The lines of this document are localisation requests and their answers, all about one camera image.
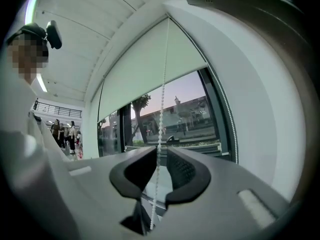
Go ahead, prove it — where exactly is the white bead pull chain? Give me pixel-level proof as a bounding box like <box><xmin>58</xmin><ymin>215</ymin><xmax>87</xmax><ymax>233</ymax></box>
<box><xmin>149</xmin><ymin>17</ymin><xmax>171</xmax><ymax>232</ymax></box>
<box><xmin>206</xmin><ymin>60</ymin><xmax>239</xmax><ymax>164</ymax></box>

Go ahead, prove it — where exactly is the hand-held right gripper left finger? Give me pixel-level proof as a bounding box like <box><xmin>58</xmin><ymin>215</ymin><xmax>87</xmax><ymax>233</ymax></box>
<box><xmin>64</xmin><ymin>145</ymin><xmax>158</xmax><ymax>240</ymax></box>

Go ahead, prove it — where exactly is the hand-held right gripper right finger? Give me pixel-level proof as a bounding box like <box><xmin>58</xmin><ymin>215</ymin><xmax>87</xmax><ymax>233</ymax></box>
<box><xmin>149</xmin><ymin>145</ymin><xmax>291</xmax><ymax>240</ymax></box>

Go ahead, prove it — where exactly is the black head strap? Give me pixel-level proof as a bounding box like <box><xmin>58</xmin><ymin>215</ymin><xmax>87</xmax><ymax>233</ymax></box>
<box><xmin>5</xmin><ymin>22</ymin><xmax>48</xmax><ymax>45</ymax></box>

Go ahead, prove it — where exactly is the dark window frame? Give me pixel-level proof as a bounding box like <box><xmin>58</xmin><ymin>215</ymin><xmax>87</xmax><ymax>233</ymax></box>
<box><xmin>96</xmin><ymin>67</ymin><xmax>239</xmax><ymax>164</ymax></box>

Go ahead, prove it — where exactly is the dark metal balcony railing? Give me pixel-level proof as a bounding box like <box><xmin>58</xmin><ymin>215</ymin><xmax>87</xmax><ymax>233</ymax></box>
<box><xmin>32</xmin><ymin>102</ymin><xmax>83</xmax><ymax>119</ymax></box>

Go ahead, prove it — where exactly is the person's white shirt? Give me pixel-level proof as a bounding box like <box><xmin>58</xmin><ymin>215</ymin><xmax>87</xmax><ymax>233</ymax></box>
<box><xmin>0</xmin><ymin>66</ymin><xmax>74</xmax><ymax>240</ymax></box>

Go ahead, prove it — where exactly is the ceiling strip light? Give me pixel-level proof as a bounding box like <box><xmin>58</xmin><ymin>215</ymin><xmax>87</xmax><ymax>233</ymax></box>
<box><xmin>35</xmin><ymin>73</ymin><xmax>49</xmax><ymax>93</ymax></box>

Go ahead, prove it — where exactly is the person's face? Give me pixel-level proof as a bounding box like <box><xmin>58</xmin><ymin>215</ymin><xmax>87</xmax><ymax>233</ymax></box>
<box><xmin>6</xmin><ymin>33</ymin><xmax>50</xmax><ymax>85</ymax></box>

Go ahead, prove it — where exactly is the tree outside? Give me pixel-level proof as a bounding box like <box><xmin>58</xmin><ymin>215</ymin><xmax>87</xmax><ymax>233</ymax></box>
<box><xmin>131</xmin><ymin>94</ymin><xmax>152</xmax><ymax>145</ymax></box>

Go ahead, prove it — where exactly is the building outside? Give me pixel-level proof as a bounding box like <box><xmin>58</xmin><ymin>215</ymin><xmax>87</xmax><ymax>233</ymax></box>
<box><xmin>134</xmin><ymin>95</ymin><xmax>216</xmax><ymax>138</ymax></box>

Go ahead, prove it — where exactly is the black head-worn camera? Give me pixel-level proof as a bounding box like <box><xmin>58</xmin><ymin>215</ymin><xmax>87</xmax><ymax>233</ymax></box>
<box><xmin>45</xmin><ymin>20</ymin><xmax>63</xmax><ymax>50</ymax></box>

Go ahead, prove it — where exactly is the white roller blind window covering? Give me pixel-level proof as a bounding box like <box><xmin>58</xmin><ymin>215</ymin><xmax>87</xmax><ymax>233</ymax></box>
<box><xmin>97</xmin><ymin>16</ymin><xmax>209</xmax><ymax>123</ymax></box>

